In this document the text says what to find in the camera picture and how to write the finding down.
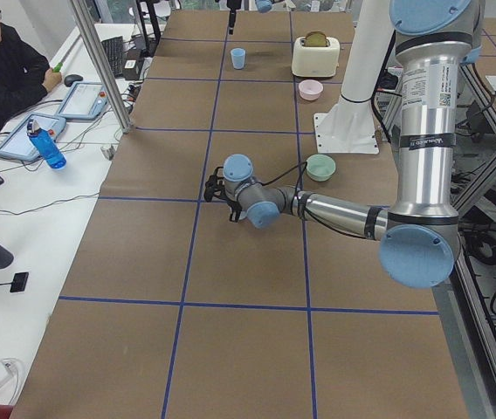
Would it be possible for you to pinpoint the small black square pad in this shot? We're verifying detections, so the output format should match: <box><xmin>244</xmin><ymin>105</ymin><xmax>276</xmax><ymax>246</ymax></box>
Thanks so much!
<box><xmin>10</xmin><ymin>271</ymin><xmax>29</xmax><ymax>293</ymax></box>

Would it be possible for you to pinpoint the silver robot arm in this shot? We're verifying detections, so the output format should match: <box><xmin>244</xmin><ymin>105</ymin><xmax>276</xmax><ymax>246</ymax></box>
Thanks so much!
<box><xmin>203</xmin><ymin>1</ymin><xmax>485</xmax><ymax>288</ymax></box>

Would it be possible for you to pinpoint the cream toaster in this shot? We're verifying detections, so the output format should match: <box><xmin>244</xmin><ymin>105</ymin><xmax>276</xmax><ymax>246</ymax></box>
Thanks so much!
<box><xmin>291</xmin><ymin>37</ymin><xmax>341</xmax><ymax>79</ymax></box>

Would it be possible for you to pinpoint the aluminium frame post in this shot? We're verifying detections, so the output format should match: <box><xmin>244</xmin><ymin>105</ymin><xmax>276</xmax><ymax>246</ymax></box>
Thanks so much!
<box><xmin>69</xmin><ymin>0</ymin><xmax>132</xmax><ymax>134</ymax></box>

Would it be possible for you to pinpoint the near teach pendant tablet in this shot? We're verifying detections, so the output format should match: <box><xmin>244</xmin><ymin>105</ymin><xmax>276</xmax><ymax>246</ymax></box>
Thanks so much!
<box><xmin>0</xmin><ymin>113</ymin><xmax>66</xmax><ymax>164</ymax></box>

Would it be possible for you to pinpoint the far teach pendant tablet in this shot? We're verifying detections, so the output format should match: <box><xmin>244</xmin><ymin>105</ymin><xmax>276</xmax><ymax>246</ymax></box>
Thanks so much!
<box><xmin>56</xmin><ymin>81</ymin><xmax>107</xmax><ymax>120</ymax></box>

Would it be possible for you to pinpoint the teach pendant tablet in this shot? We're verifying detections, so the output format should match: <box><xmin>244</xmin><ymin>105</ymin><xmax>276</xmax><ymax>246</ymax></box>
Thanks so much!
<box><xmin>56</xmin><ymin>81</ymin><xmax>107</xmax><ymax>120</ymax></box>
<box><xmin>0</xmin><ymin>113</ymin><xmax>66</xmax><ymax>164</ymax></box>

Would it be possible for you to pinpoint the pink bowl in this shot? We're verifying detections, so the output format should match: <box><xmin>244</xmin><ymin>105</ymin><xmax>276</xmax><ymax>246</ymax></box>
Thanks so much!
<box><xmin>298</xmin><ymin>79</ymin><xmax>323</xmax><ymax>101</ymax></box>

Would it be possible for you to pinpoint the toast slice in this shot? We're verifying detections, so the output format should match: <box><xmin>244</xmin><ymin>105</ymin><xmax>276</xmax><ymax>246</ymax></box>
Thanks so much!
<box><xmin>304</xmin><ymin>31</ymin><xmax>328</xmax><ymax>48</ymax></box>

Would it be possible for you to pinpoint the light blue plastic cup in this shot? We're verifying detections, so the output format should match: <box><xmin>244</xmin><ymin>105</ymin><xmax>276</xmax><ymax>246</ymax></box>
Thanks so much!
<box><xmin>231</xmin><ymin>47</ymin><xmax>246</xmax><ymax>70</ymax></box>

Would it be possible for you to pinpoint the blue water bottle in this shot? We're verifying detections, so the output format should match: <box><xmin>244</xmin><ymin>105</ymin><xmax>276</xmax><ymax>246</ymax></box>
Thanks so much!
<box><xmin>26</xmin><ymin>119</ymin><xmax>66</xmax><ymax>169</ymax></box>

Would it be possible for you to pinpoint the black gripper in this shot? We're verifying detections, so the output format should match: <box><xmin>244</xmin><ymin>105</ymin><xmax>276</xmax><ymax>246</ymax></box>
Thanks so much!
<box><xmin>226</xmin><ymin>0</ymin><xmax>242</xmax><ymax>35</ymax></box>
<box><xmin>203</xmin><ymin>166</ymin><xmax>245</xmax><ymax>222</ymax></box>

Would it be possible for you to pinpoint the green bowl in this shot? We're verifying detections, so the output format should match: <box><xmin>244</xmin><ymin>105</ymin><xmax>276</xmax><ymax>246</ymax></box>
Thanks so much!
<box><xmin>306</xmin><ymin>154</ymin><xmax>336</xmax><ymax>182</ymax></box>

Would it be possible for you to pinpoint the black keyboard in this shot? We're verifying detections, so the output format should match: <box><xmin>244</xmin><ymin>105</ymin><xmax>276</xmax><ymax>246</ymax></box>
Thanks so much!
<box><xmin>100</xmin><ymin>36</ymin><xmax>125</xmax><ymax>78</ymax></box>

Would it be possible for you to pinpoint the black computer mouse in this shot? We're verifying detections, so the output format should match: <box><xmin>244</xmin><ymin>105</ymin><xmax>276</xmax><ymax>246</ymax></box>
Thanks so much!
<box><xmin>64</xmin><ymin>74</ymin><xmax>83</xmax><ymax>87</ymax></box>

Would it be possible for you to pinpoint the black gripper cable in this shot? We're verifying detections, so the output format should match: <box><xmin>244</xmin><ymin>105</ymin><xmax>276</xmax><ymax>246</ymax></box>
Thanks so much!
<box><xmin>261</xmin><ymin>160</ymin><xmax>310</xmax><ymax>219</ymax></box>

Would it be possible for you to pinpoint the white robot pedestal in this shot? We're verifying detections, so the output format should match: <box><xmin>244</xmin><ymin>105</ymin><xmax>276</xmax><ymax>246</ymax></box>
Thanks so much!
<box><xmin>314</xmin><ymin>0</ymin><xmax>394</xmax><ymax>154</ymax></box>

